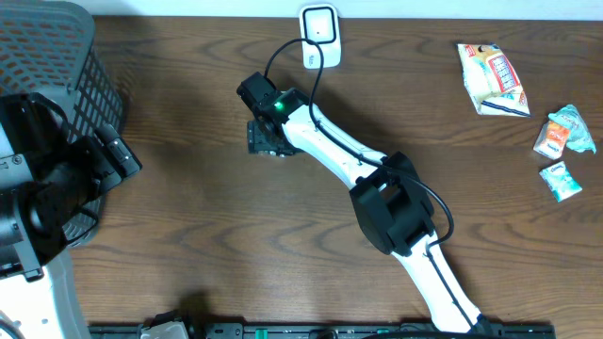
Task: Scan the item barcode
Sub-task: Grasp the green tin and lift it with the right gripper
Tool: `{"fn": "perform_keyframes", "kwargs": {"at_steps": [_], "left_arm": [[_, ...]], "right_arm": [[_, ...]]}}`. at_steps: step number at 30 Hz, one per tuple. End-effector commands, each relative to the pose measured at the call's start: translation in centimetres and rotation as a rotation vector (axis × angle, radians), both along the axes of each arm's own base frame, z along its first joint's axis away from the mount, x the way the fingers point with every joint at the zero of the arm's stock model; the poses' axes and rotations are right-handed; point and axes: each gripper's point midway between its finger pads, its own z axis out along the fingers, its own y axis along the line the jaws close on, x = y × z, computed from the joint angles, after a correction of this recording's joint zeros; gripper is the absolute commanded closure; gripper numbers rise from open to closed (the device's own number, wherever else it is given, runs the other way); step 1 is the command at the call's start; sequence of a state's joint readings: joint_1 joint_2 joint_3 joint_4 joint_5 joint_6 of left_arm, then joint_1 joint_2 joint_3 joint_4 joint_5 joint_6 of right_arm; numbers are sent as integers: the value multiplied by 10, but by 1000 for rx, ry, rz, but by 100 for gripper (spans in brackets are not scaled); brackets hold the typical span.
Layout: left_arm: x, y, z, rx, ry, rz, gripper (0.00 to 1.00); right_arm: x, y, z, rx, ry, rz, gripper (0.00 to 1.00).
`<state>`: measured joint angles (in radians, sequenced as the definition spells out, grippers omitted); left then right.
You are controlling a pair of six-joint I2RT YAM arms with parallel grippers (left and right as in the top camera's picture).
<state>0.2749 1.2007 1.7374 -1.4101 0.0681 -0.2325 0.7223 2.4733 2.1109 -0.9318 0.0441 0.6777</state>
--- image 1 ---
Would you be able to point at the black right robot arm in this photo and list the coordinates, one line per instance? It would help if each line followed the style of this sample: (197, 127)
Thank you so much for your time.
(393, 207)

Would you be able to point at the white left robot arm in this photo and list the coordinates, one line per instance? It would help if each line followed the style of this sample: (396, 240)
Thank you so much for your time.
(46, 181)

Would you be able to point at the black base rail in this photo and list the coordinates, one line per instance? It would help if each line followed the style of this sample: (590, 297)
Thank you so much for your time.
(403, 330)

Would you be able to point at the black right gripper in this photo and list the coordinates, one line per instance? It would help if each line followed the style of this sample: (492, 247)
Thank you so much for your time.
(255, 142)

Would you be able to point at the grey plastic mesh basket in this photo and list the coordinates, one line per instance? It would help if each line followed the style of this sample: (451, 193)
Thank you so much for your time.
(47, 47)

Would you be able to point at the white barcode scanner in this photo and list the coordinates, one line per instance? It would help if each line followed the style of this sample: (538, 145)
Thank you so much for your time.
(319, 23)

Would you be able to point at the teal white drink carton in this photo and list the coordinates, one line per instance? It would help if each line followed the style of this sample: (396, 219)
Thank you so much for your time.
(560, 182)

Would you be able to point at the teal snack packet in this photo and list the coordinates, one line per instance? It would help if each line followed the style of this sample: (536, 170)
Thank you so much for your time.
(580, 139)

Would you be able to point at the white blue snack bag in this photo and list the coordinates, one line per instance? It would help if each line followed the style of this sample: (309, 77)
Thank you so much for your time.
(491, 81)

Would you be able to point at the orange juice carton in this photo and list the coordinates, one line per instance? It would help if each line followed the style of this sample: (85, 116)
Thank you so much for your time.
(551, 140)

